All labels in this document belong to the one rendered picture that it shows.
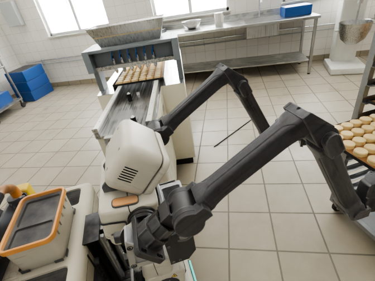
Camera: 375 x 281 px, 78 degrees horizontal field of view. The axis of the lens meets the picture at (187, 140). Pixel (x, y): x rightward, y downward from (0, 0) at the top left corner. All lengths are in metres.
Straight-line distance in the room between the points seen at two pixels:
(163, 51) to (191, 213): 1.55
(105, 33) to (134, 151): 1.42
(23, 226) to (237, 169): 0.69
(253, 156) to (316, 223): 1.39
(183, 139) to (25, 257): 1.59
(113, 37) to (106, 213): 1.48
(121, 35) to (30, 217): 1.40
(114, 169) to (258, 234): 1.31
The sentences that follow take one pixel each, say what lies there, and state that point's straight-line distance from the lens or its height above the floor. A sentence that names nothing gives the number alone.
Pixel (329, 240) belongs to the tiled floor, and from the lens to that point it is 1.85.
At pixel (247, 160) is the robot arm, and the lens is 0.56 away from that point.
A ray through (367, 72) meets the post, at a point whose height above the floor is 1.01.
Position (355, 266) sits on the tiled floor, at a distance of 1.80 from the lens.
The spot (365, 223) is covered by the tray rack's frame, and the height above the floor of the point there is 0.15.
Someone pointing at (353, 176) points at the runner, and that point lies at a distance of 1.83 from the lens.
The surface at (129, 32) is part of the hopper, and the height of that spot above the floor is 1.26.
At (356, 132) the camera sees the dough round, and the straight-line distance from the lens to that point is 1.34.
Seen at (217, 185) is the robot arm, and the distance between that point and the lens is 0.56.
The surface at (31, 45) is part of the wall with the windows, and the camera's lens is 6.37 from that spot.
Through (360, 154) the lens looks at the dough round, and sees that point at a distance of 1.20.
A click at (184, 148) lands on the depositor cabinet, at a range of 2.21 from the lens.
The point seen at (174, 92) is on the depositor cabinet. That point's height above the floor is 0.77.
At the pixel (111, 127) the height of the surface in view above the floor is 0.84.
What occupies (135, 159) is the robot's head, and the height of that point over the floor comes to 1.10.
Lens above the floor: 1.45
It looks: 32 degrees down
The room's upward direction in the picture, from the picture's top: 10 degrees counter-clockwise
